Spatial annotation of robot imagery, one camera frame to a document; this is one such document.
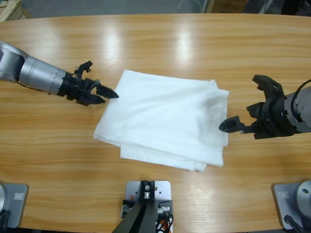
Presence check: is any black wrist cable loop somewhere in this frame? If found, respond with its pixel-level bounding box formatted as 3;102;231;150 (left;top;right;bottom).
293;79;311;115

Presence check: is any dark camera post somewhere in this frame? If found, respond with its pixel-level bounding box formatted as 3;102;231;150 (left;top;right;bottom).
111;180;156;233

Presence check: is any wooden crate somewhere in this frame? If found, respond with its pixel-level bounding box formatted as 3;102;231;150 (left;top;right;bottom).
0;0;32;22

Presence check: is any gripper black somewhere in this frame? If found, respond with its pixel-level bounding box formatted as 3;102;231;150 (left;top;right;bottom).
59;72;120;106
219;97;301;140

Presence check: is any thin white wire hoop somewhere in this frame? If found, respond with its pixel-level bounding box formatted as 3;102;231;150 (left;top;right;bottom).
178;0;204;13

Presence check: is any white T-shirt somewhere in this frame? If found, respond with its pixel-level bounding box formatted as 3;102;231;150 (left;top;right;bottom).
93;69;230;173

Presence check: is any wrist black camera bracket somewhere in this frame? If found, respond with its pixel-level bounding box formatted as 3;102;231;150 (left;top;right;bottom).
252;74;285;102
72;61;93;80

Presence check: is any orange and black cable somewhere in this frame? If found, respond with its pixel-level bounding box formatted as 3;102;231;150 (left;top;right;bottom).
155;215;174;233

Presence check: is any brown cardboard box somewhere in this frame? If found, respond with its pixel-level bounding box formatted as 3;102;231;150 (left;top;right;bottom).
213;0;246;13

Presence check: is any grey metal stand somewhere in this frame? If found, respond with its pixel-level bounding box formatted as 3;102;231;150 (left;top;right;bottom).
258;0;274;15

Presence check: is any black base cable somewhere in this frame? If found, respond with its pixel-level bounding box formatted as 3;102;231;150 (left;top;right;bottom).
0;210;11;229
283;215;306;231

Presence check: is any thin black arm wire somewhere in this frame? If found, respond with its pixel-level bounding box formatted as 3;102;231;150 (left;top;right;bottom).
18;82;48;93

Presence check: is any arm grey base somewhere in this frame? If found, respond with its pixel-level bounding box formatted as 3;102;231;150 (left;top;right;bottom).
271;180;311;231
0;183;29;229

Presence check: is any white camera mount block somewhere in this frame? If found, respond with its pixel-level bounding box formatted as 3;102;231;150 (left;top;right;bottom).
125;180;173;233

